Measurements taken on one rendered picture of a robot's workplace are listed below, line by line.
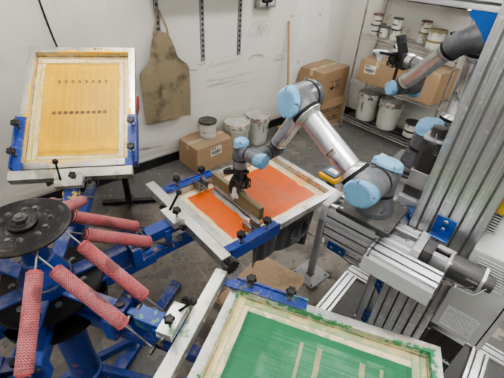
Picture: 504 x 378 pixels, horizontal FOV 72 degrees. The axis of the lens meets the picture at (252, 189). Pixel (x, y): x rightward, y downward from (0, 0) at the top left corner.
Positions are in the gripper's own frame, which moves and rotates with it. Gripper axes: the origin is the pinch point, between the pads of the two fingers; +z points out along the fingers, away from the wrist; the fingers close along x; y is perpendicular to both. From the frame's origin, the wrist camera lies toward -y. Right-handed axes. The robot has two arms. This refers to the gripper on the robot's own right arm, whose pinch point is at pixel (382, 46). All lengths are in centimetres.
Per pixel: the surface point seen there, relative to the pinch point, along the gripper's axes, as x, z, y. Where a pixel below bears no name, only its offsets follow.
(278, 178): -70, -5, 63
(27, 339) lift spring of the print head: -190, -82, 27
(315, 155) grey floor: 56, 148, 176
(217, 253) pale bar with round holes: -127, -59, 47
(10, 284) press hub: -204, -45, 39
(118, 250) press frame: -165, -41, 44
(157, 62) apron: -101, 183, 40
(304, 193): -64, -25, 64
